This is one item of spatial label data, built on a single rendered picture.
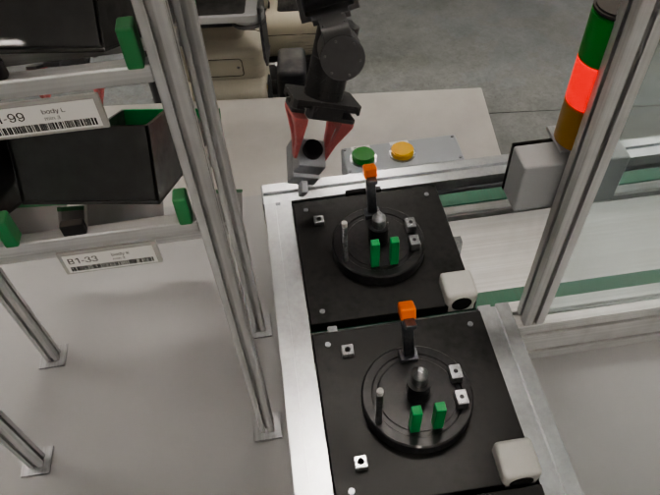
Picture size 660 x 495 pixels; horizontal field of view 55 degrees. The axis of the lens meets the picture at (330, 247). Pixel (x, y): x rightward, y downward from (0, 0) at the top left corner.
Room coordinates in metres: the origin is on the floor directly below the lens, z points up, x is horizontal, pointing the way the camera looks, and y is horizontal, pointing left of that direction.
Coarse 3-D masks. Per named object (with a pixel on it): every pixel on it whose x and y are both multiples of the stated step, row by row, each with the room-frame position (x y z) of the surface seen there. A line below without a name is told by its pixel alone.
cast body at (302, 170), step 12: (288, 144) 0.76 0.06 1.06; (312, 144) 0.72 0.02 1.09; (288, 156) 0.74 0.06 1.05; (300, 156) 0.70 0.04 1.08; (312, 156) 0.70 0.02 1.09; (324, 156) 0.71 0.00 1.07; (288, 168) 0.73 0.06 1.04; (300, 168) 0.70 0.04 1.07; (312, 168) 0.70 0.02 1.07; (324, 168) 0.70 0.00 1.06; (288, 180) 0.71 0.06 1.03; (300, 180) 0.70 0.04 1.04; (312, 180) 0.70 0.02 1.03; (300, 192) 0.69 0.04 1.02
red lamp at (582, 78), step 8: (576, 64) 0.52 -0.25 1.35; (584, 64) 0.50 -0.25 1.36; (576, 72) 0.51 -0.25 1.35; (584, 72) 0.50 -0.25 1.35; (592, 72) 0.49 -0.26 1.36; (576, 80) 0.51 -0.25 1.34; (584, 80) 0.50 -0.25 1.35; (592, 80) 0.49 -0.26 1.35; (568, 88) 0.52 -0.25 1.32; (576, 88) 0.50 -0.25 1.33; (584, 88) 0.50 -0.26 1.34; (568, 96) 0.51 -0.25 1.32; (576, 96) 0.50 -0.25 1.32; (584, 96) 0.49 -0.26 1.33; (576, 104) 0.50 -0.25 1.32; (584, 104) 0.49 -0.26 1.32
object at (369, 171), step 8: (368, 168) 0.68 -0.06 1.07; (376, 168) 0.68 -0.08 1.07; (368, 176) 0.68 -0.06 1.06; (376, 176) 0.68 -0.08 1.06; (368, 184) 0.66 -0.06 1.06; (376, 184) 0.66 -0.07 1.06; (368, 192) 0.67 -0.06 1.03; (368, 200) 0.67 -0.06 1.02; (368, 208) 0.66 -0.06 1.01; (376, 208) 0.66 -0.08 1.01
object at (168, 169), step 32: (128, 128) 0.44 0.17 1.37; (160, 128) 0.46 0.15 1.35; (32, 160) 0.43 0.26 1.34; (64, 160) 0.43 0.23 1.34; (96, 160) 0.43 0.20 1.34; (128, 160) 0.43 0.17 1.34; (160, 160) 0.44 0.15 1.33; (32, 192) 0.42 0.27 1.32; (64, 192) 0.42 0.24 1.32; (96, 192) 0.42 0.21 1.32; (128, 192) 0.41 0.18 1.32; (160, 192) 0.42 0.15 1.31
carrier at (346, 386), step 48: (336, 336) 0.46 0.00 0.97; (384, 336) 0.46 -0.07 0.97; (432, 336) 0.45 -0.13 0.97; (480, 336) 0.45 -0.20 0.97; (336, 384) 0.39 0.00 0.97; (384, 384) 0.37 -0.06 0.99; (432, 384) 0.37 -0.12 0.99; (480, 384) 0.38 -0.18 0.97; (336, 432) 0.32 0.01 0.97; (384, 432) 0.31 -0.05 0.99; (432, 432) 0.31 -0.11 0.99; (480, 432) 0.31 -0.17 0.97; (336, 480) 0.26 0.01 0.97; (384, 480) 0.26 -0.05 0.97; (432, 480) 0.26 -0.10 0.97; (480, 480) 0.25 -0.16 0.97; (528, 480) 0.25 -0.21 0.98
